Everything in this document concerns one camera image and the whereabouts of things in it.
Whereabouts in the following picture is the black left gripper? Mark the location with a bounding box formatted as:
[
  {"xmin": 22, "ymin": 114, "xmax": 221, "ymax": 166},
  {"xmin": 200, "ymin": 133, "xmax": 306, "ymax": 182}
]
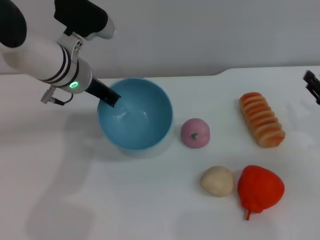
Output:
[{"xmin": 84, "ymin": 77, "xmax": 122, "ymax": 108}]

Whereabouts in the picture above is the blue bowl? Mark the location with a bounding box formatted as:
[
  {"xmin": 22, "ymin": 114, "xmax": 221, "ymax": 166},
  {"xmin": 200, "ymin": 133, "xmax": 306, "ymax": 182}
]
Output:
[{"xmin": 96, "ymin": 77, "xmax": 174, "ymax": 152}]

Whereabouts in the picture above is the beige egg yolk pastry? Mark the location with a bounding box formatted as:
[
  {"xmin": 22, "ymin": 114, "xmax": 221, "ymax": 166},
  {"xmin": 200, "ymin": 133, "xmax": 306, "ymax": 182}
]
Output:
[{"xmin": 199, "ymin": 165, "xmax": 235, "ymax": 198}]

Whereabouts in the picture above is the striped sausage bread toy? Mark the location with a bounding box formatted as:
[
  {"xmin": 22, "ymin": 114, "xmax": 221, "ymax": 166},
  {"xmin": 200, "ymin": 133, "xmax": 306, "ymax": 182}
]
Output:
[{"xmin": 239, "ymin": 91, "xmax": 286, "ymax": 148}]

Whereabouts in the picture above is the pink peach bun toy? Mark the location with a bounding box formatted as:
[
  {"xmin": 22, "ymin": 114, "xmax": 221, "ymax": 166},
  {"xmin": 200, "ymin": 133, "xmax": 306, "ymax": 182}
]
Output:
[{"xmin": 180, "ymin": 117, "xmax": 211, "ymax": 150}]

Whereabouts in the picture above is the red bell pepper toy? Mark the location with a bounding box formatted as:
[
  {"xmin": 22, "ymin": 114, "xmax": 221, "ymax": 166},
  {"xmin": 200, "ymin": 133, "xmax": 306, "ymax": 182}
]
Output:
[{"xmin": 237, "ymin": 164, "xmax": 286, "ymax": 221}]

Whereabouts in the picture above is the left arm connector cable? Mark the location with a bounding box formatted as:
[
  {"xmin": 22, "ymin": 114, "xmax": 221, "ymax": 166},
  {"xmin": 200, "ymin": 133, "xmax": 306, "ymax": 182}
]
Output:
[{"xmin": 40, "ymin": 86, "xmax": 75, "ymax": 105}]

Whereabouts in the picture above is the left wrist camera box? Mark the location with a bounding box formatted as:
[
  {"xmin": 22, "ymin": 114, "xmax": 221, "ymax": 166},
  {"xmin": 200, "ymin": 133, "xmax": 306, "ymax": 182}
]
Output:
[{"xmin": 54, "ymin": 0, "xmax": 116, "ymax": 41}]

